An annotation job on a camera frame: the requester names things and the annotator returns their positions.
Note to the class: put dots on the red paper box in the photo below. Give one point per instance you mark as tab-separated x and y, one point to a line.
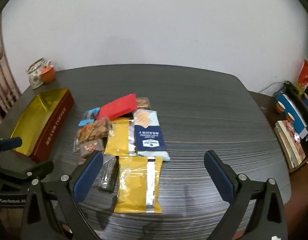
305	73

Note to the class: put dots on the dark silver snack packet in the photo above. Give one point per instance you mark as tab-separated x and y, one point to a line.
107	173

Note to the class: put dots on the red snack packet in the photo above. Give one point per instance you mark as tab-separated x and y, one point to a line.
117	106

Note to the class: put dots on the small clear reddish snack packet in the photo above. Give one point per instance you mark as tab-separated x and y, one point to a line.
90	146

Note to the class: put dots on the clear fried twist packet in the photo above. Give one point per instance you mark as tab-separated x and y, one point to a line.
94	130

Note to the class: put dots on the blue-edged clear snack packet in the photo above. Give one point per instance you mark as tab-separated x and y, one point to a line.
92	112

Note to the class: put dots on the red tin box gold inside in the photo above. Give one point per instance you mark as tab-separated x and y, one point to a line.
56	120

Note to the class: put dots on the small yellow snack packet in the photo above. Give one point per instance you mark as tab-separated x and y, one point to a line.
117	137

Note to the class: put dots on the blue cracker packet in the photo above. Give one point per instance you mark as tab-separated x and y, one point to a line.
149	137

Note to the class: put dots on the shelf with books and cups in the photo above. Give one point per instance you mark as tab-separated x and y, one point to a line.
264	105

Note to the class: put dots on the large yellow snack packet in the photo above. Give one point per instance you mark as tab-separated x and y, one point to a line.
136	187

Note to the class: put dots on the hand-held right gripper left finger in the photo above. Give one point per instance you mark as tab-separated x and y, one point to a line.
86	177

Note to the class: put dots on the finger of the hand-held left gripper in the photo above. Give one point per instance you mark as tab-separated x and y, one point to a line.
11	143
42	168

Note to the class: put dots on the teapot with orange cup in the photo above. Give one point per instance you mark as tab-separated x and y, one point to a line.
35	78

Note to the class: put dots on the small orange snack packet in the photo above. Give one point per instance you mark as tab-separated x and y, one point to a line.
142	103

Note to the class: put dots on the blue printed box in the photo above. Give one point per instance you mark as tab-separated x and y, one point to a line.
293	110

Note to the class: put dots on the stack of books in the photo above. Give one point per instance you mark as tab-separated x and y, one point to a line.
290	142

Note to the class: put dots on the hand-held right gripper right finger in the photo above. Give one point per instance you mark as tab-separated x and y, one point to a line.
219	177

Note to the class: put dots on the orange lidded tea cup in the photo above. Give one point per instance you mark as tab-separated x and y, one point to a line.
47	75

